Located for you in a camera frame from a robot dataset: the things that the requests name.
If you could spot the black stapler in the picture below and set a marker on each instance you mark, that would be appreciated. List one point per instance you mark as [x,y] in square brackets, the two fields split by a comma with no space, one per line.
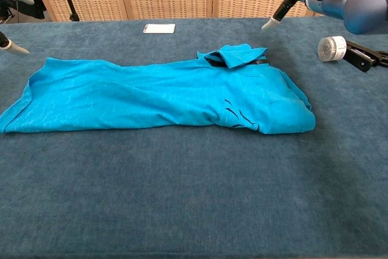
[360,57]

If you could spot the blue Carolina Panthers T-shirt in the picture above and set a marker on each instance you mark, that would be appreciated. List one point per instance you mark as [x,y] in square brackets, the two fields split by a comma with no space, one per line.
[136,98]

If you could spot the small clear jar white label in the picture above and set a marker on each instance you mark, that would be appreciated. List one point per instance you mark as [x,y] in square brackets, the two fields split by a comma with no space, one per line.
[330,49]

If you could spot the blue carpet table cover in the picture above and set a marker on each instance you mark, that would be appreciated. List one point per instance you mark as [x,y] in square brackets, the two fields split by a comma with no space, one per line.
[182,195]

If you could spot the white card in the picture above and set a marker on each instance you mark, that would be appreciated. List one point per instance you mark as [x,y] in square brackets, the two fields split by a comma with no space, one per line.
[159,28]

